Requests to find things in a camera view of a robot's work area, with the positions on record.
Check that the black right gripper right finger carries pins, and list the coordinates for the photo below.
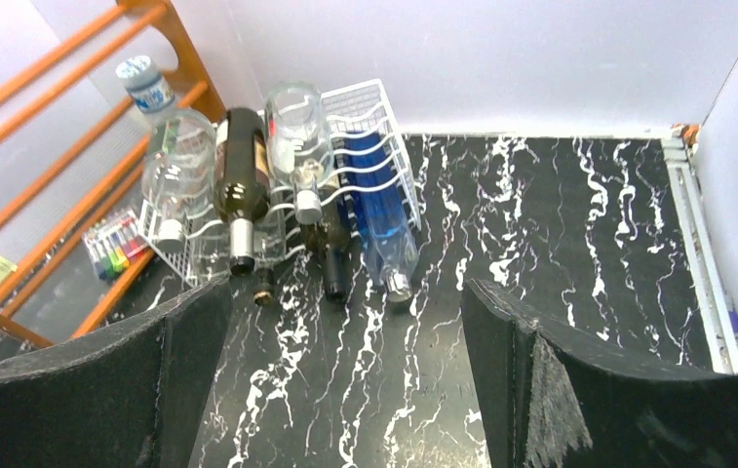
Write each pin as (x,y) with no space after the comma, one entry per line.
(551,395)

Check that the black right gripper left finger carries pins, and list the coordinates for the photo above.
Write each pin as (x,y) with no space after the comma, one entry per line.
(131,394)

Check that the olive green wine bottle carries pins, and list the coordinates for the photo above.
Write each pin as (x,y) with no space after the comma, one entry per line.
(242,183)

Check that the dark green wine bottle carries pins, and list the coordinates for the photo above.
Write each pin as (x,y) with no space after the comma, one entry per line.
(328,240)

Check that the clear glass jar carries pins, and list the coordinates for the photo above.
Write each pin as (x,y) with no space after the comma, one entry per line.
(299,147)

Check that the clear square whisky bottle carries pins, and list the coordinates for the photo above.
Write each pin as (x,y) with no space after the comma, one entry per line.
(259,245)

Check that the box of coloured markers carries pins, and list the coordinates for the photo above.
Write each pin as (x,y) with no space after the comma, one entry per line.
(114,243)

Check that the orange wooden shelf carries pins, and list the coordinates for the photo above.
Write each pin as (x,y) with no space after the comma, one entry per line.
(71,145)

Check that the white wire wine rack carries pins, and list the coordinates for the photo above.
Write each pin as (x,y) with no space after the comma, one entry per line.
(363,108)

